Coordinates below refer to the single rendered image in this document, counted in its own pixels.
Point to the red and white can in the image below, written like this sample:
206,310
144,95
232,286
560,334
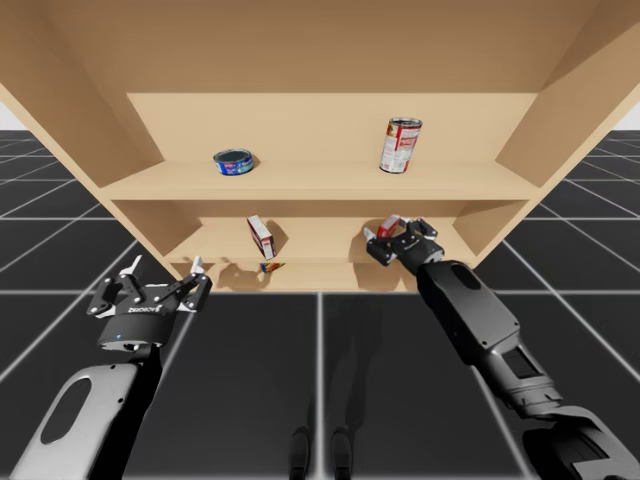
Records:
399,147

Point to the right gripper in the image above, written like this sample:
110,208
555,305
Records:
417,250

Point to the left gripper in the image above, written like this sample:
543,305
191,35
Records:
137,320

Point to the blue flat can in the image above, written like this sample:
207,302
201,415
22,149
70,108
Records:
235,164

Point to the yellow and blue carton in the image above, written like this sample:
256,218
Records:
270,267

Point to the pale wooden shelf unit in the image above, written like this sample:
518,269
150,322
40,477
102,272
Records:
320,60

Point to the red and white carton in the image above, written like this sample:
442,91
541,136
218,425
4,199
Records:
262,239

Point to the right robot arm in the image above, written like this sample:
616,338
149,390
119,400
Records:
465,310

